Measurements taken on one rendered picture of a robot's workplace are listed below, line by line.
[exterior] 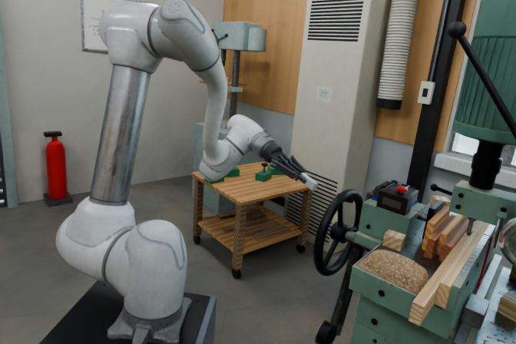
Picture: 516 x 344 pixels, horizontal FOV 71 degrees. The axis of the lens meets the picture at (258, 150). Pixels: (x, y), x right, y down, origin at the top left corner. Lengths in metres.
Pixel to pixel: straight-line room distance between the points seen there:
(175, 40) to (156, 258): 0.53
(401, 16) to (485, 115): 1.57
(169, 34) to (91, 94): 2.55
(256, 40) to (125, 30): 1.94
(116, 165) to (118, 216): 0.14
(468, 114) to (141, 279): 0.86
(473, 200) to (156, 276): 0.78
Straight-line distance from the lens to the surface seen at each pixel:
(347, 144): 2.44
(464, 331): 0.95
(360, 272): 0.87
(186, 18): 0.92
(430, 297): 0.77
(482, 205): 1.00
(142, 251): 0.94
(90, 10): 3.41
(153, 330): 1.05
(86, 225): 1.06
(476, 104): 0.93
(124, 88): 1.02
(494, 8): 0.94
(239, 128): 1.38
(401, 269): 0.85
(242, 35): 2.96
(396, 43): 2.41
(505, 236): 0.91
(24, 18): 3.32
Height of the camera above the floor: 1.34
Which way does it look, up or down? 15 degrees down
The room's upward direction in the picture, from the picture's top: 5 degrees clockwise
